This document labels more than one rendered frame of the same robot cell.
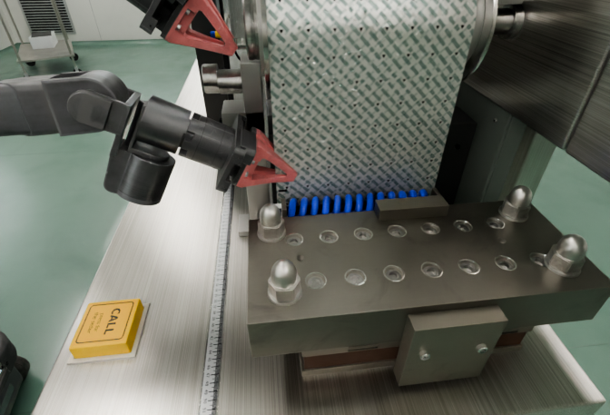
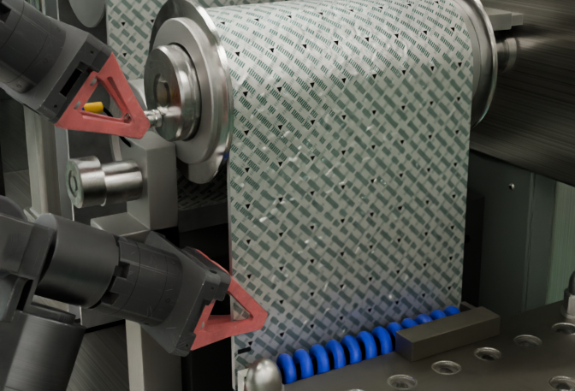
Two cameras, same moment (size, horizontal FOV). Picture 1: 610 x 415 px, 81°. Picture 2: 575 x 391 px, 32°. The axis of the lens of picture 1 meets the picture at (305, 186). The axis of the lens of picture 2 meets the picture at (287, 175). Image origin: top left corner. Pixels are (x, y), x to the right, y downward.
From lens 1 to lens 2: 0.40 m
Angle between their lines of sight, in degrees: 27
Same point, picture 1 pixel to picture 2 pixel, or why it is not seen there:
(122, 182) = (14, 370)
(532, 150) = (557, 233)
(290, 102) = (257, 194)
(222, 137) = (167, 264)
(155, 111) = (71, 235)
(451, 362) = not seen: outside the picture
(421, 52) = (418, 101)
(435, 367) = not seen: outside the picture
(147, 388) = not seen: outside the picture
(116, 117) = (32, 250)
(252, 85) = (163, 182)
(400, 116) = (403, 195)
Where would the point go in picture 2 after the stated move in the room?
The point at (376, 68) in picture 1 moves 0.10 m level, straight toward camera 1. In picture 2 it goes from (366, 130) to (407, 165)
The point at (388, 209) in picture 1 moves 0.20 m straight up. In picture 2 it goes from (422, 338) to (431, 101)
